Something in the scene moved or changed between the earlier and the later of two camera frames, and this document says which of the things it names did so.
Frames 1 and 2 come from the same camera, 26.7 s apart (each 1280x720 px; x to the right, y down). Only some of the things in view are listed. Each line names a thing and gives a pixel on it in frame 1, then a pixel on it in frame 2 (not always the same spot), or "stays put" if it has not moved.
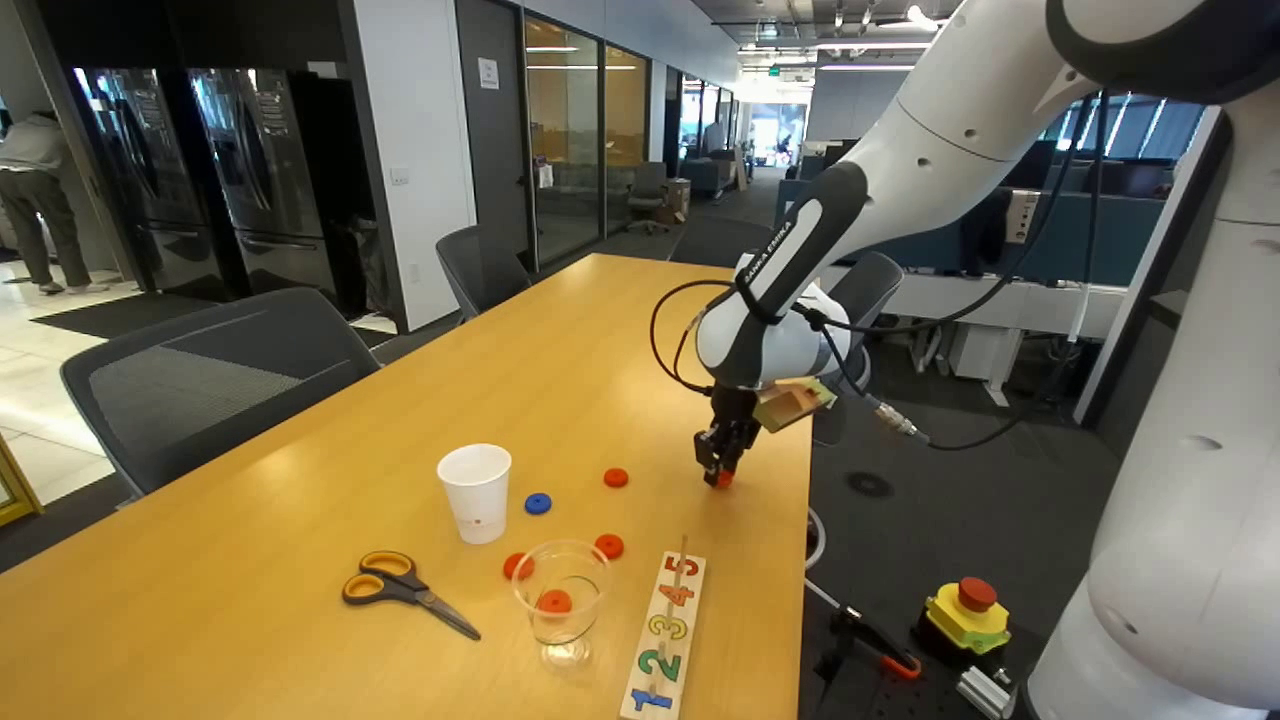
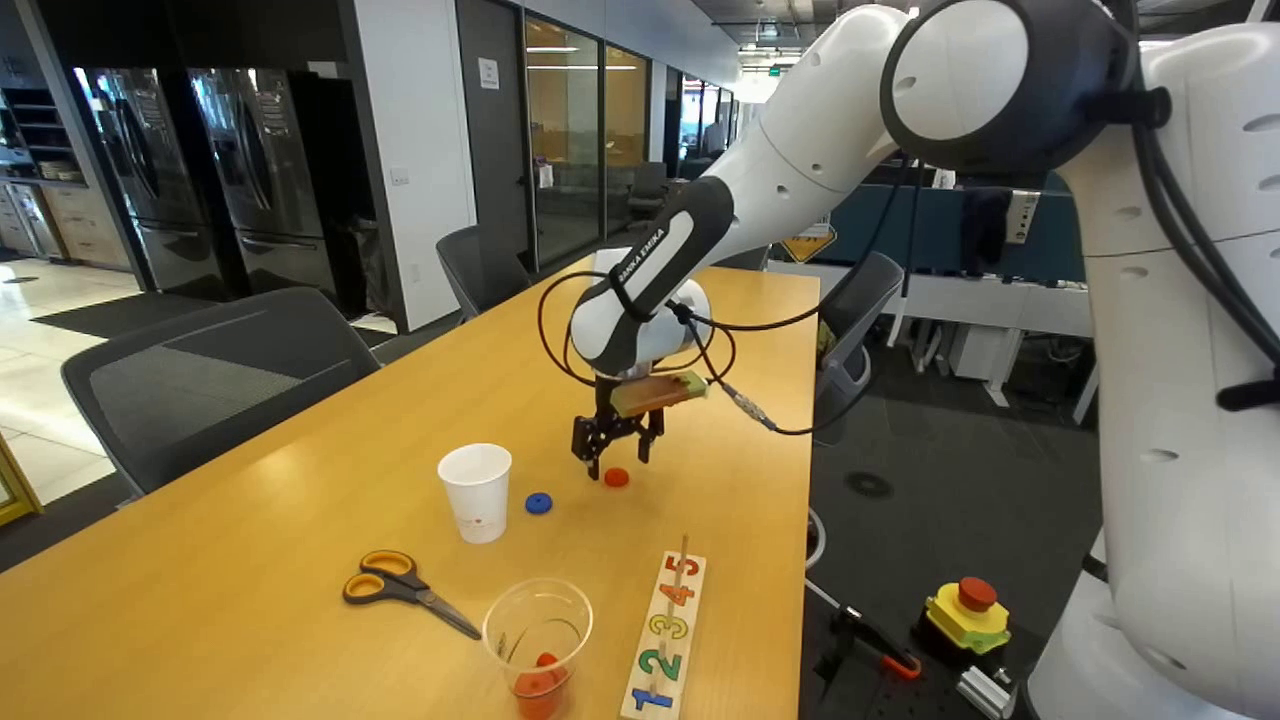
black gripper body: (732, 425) → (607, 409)
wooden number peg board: (667, 643) stays put
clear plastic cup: (561, 591) → (533, 626)
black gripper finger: (708, 452) → (650, 434)
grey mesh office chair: (180, 386) stays put
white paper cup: (478, 482) stays put
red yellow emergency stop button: (970, 612) stays put
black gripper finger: (728, 458) → (589, 440)
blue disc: (539, 506) stays put
